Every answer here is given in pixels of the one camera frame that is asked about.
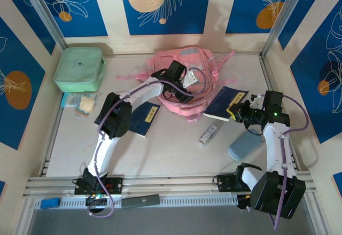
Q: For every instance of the clear plastic labelled box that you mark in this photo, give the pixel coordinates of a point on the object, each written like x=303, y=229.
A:
x=209, y=134

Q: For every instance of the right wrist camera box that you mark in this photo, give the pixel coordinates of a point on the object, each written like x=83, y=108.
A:
x=256, y=98

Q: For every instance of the clear packet yellow snack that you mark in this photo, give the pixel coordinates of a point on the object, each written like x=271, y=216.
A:
x=85, y=105

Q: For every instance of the blue notebook yellow label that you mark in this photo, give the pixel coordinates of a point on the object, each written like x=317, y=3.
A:
x=221, y=101
x=145, y=120

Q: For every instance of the snack packets in plastic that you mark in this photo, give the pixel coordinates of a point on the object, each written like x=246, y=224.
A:
x=68, y=100

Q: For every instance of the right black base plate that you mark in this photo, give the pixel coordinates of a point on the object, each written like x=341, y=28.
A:
x=224, y=183

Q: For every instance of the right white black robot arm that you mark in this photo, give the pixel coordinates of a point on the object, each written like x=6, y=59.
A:
x=275, y=149

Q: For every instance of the mint green lunch bag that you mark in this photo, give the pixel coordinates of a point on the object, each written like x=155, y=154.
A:
x=77, y=66

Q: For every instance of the dark grey flat device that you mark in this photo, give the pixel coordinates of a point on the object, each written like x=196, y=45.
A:
x=141, y=200

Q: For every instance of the aluminium side rail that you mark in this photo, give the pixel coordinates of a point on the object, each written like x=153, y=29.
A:
x=269, y=77
x=52, y=139

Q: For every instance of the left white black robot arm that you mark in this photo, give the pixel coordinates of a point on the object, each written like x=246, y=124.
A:
x=107, y=149

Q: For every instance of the aluminium frame post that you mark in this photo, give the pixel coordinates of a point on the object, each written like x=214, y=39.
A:
x=45, y=16
x=283, y=16

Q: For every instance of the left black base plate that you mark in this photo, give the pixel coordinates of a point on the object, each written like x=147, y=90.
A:
x=115, y=185

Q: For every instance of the light blue pencil case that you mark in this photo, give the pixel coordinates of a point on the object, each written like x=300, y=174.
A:
x=243, y=147

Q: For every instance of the pink school backpack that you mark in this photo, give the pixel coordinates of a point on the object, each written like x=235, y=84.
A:
x=160, y=58

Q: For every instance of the long aluminium mounting rail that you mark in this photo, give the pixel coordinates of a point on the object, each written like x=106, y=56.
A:
x=173, y=184

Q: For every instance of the small blue block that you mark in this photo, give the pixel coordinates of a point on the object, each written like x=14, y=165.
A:
x=49, y=203

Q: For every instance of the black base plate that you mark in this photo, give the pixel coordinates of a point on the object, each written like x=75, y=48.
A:
x=224, y=183
x=115, y=185

